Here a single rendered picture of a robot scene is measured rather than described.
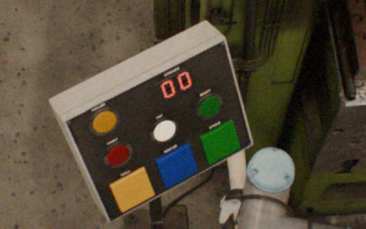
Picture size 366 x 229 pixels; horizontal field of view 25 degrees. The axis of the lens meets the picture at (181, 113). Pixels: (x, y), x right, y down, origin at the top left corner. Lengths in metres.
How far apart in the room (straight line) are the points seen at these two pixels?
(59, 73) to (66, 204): 0.47
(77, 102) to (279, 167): 0.39
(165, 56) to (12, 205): 1.29
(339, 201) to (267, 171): 1.23
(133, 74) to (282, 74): 0.68
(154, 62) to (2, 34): 1.50
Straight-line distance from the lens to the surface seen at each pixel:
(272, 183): 1.33
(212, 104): 1.58
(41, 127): 2.78
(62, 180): 2.71
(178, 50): 1.53
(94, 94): 1.50
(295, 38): 1.94
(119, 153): 1.55
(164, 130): 1.56
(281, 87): 2.17
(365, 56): 1.80
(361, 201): 2.58
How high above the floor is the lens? 2.54
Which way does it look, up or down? 67 degrees down
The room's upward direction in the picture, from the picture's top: 1 degrees clockwise
